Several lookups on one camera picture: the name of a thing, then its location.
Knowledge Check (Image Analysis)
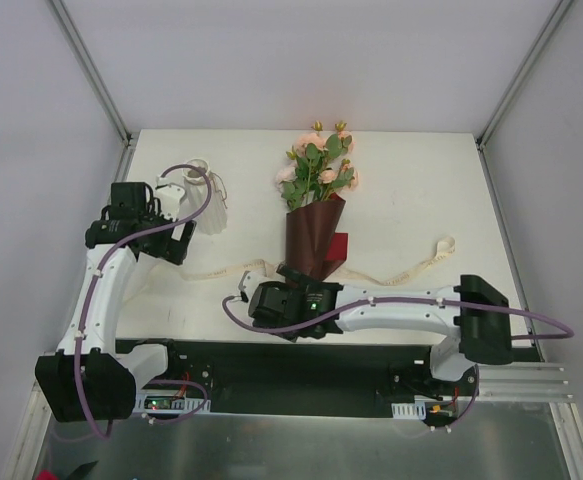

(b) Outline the brown red wrapping paper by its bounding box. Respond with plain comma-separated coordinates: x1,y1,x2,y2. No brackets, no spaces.
284,194,349,281

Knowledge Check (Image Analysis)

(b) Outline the pink flower bunch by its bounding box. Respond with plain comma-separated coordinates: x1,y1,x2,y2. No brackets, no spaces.
275,121,360,212

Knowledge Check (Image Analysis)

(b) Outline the cream printed ribbon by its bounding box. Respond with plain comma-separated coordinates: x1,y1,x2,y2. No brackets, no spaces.
123,236,456,303

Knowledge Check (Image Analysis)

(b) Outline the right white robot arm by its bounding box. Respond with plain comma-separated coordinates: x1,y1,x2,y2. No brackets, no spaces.
238,271,513,395

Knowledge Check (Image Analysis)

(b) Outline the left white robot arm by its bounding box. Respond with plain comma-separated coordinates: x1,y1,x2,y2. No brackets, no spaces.
35,182,196,423

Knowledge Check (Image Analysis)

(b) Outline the white ribbed ceramic vase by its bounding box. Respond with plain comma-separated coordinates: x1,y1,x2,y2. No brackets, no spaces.
180,157,230,236

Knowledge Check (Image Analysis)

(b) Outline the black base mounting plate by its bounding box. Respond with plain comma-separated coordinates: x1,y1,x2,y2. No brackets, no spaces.
115,337,478,420

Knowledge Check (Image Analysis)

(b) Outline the red black object bottom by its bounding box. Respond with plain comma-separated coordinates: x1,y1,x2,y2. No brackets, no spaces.
34,461,98,480

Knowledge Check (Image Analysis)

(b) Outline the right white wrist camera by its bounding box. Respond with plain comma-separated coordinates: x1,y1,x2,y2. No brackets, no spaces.
238,271,259,303

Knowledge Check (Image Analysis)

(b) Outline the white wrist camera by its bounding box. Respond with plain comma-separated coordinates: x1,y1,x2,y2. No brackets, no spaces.
154,176,186,221
238,271,259,303

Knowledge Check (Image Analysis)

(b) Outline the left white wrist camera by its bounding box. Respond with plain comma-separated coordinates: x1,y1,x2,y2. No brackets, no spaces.
154,176,186,221

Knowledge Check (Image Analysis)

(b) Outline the left white cable duct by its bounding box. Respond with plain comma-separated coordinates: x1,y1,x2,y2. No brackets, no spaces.
133,393,211,416

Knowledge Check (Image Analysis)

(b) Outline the white cable duct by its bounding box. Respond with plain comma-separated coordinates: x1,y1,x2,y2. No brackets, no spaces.
133,393,211,416
391,401,427,421

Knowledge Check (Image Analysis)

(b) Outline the right white cable duct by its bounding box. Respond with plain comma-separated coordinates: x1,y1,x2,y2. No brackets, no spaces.
391,401,427,421

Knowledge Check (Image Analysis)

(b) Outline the left aluminium frame post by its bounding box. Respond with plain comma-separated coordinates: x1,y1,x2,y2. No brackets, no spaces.
45,0,137,147

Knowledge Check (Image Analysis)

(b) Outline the aluminium frame post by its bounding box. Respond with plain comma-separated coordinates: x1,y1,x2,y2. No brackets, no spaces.
45,0,137,147
476,0,576,151

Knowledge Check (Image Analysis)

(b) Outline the right aluminium frame post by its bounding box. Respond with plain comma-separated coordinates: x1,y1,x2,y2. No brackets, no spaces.
476,0,576,151

